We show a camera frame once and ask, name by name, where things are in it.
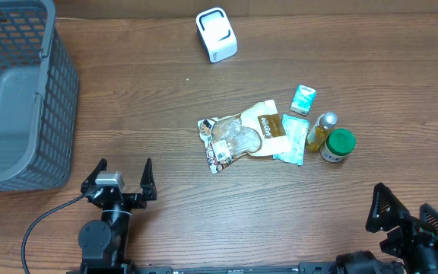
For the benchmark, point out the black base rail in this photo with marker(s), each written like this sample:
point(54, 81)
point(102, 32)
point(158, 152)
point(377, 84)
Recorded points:
point(302, 268)

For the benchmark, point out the teal large tissue pack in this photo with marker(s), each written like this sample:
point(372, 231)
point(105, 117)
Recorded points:
point(296, 130)

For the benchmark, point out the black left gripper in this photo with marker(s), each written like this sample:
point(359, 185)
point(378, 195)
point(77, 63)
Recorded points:
point(139, 200)

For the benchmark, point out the grey plastic mesh basket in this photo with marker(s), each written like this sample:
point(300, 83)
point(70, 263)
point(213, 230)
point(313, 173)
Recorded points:
point(39, 89)

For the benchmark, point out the clear brown snack bag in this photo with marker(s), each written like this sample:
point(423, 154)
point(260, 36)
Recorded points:
point(257, 131)

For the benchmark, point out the green lid white jar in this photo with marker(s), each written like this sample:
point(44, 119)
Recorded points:
point(339, 144)

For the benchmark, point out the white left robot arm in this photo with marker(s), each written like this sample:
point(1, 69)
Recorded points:
point(104, 241)

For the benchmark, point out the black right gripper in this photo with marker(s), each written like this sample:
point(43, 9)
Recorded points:
point(411, 230)

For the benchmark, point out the small Kleenex tissue pack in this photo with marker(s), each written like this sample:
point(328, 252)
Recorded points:
point(303, 100)

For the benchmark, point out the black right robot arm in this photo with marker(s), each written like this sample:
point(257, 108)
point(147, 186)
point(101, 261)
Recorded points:
point(362, 262)

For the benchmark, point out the white barcode scanner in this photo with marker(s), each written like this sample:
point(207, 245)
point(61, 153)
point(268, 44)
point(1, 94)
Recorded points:
point(216, 34)

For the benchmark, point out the white red snack packet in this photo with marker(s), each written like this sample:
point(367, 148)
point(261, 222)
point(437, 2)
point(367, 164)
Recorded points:
point(213, 152)

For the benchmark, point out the yellow oil bottle silver cap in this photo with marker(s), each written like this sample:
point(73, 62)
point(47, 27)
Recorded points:
point(321, 130)

